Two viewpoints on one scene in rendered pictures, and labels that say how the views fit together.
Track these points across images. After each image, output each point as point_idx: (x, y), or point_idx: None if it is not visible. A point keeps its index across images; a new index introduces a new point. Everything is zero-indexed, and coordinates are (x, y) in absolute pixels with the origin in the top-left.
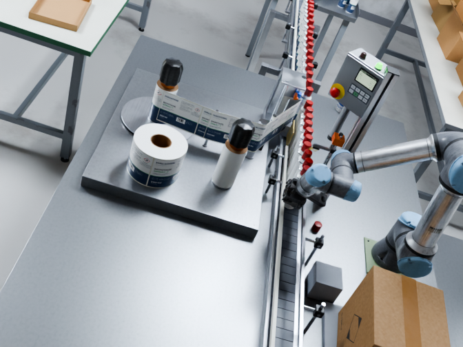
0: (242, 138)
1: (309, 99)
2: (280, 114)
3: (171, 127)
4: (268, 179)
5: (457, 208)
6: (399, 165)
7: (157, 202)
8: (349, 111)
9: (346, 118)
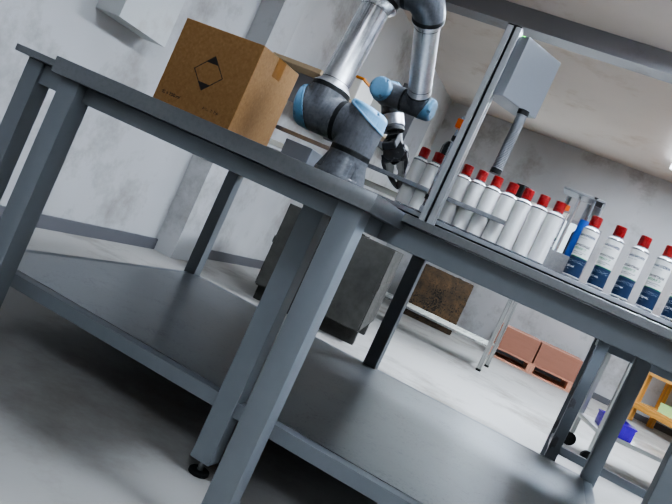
0: (440, 149)
1: (586, 227)
2: (518, 197)
3: None
4: None
5: (354, 17)
6: (411, 57)
7: None
8: (512, 125)
9: (509, 136)
